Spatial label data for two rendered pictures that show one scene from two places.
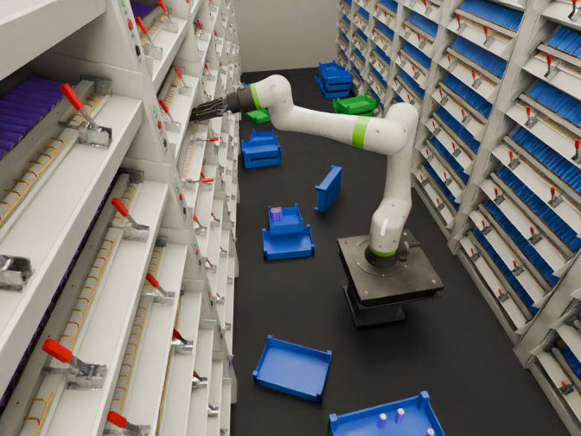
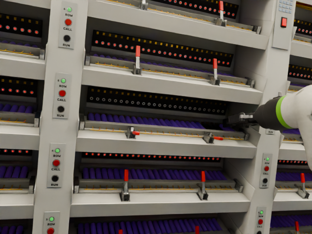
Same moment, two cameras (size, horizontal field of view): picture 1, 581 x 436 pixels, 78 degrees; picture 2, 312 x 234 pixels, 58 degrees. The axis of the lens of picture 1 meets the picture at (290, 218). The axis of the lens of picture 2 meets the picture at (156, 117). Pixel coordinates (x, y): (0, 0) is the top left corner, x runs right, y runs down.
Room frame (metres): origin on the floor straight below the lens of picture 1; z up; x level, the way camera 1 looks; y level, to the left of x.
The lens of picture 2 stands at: (0.78, -0.53, 1.04)
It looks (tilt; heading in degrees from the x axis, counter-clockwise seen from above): 2 degrees down; 75
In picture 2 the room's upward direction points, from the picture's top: 6 degrees clockwise
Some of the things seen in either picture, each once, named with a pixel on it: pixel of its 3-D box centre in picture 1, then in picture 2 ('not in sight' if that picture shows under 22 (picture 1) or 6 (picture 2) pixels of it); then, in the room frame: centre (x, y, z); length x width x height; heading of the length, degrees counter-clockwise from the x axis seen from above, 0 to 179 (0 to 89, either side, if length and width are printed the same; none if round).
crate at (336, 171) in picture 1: (328, 189); not in sight; (2.05, -0.27, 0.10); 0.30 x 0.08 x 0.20; 151
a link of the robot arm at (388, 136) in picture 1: (381, 136); not in sight; (1.17, -0.34, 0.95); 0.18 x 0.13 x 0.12; 61
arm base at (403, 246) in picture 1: (393, 249); not in sight; (1.15, -0.46, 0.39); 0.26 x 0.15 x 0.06; 96
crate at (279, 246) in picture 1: (287, 241); not in sight; (1.60, 0.02, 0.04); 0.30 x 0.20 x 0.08; 94
